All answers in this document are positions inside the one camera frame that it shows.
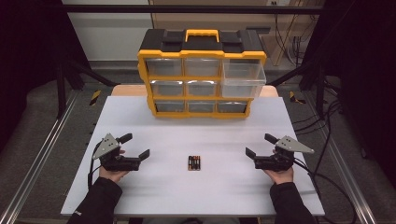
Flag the black curtain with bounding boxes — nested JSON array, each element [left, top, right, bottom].
[[0, 0, 92, 153], [303, 0, 396, 181]]

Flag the right hand-held gripper black cable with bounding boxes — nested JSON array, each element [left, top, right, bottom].
[[292, 157, 359, 224]]

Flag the hanging black cables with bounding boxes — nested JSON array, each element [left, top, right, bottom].
[[274, 12, 316, 66]]

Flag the yellow black striped tape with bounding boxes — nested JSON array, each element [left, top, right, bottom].
[[89, 90, 102, 106], [289, 91, 306, 105]]

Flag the pulled-out clear plastic drawer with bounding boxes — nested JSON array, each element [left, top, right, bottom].
[[221, 59, 267, 99]]

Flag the left hand-held gripper black cable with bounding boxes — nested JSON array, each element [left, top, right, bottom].
[[88, 146, 104, 189]]

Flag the aluminium frame rail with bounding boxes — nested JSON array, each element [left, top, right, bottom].
[[321, 124, 377, 224], [0, 90, 80, 224]]

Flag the set of closed clear drawers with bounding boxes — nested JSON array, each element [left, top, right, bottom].
[[144, 57, 248, 114]]

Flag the black horizontal frame bar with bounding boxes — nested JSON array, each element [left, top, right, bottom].
[[62, 4, 325, 15]]

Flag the bundle of black floor cables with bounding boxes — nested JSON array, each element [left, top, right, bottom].
[[292, 99, 344, 138]]

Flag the black metal stand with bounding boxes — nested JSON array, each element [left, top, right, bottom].
[[55, 59, 120, 119], [267, 59, 328, 119]]

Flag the pack of orange black batteries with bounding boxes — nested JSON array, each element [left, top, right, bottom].
[[187, 155, 202, 172]]

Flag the hand-held gripper black cable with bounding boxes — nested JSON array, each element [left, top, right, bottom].
[[292, 157, 359, 224], [88, 146, 104, 189]]

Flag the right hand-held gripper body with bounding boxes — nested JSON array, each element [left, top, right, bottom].
[[253, 134, 316, 173]]

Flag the person's left hand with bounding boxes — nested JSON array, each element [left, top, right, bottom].
[[98, 167, 131, 185]]

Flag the white wall panel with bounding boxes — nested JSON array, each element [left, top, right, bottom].
[[62, 0, 153, 62]]

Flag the person's right hand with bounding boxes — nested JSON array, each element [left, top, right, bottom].
[[264, 167, 295, 186]]

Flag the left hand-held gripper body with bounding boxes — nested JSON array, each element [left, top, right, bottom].
[[92, 133, 142, 172]]

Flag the yellow black drawer organizer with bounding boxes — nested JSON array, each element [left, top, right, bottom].
[[136, 28, 268, 119]]

